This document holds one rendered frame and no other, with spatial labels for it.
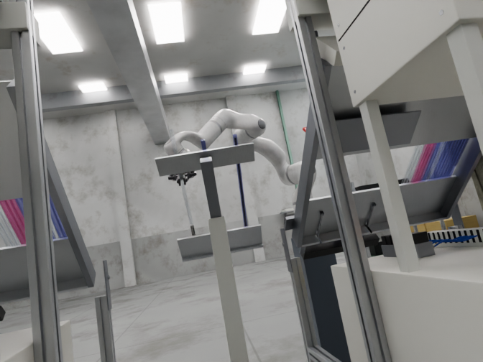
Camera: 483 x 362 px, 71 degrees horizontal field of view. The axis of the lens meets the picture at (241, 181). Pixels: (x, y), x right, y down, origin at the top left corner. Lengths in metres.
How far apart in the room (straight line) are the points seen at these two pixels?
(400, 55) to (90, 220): 10.52
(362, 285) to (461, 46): 0.55
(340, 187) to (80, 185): 10.50
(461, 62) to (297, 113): 11.07
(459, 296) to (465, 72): 0.36
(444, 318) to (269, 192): 10.08
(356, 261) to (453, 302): 0.26
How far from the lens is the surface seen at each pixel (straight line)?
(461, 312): 0.71
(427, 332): 0.80
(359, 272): 0.89
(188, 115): 11.18
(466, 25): 0.65
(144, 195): 10.65
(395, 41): 0.74
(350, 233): 0.89
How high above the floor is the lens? 0.75
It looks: 9 degrees up
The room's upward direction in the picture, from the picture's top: 10 degrees counter-clockwise
